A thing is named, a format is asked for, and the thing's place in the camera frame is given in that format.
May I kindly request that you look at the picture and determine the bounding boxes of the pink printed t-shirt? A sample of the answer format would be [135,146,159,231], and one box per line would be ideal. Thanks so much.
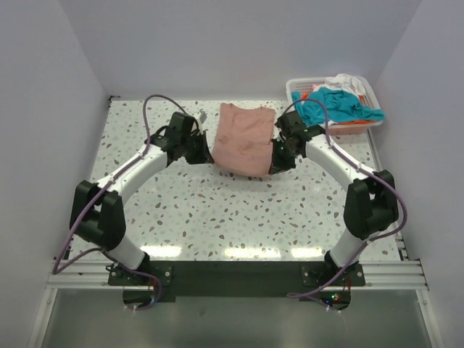
[212,103,276,178]

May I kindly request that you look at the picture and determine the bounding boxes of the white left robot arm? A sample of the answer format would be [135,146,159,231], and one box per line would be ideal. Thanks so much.
[70,111,212,285]

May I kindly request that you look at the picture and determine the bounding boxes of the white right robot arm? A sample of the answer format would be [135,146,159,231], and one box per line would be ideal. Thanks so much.
[269,111,399,286]

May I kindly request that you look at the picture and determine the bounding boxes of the teal t-shirt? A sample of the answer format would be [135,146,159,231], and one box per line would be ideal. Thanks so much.
[294,88,386,125]

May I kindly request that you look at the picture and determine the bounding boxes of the white t-shirt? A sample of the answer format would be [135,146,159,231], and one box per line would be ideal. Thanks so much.
[312,73,366,96]

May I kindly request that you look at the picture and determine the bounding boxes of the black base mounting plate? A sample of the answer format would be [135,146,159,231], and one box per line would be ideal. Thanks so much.
[106,261,366,309]

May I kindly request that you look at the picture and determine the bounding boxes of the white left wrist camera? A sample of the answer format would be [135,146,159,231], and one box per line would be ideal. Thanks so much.
[198,110,207,125]

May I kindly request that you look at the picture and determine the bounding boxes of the aluminium rail frame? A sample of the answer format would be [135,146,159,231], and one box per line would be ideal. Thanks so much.
[46,260,428,290]

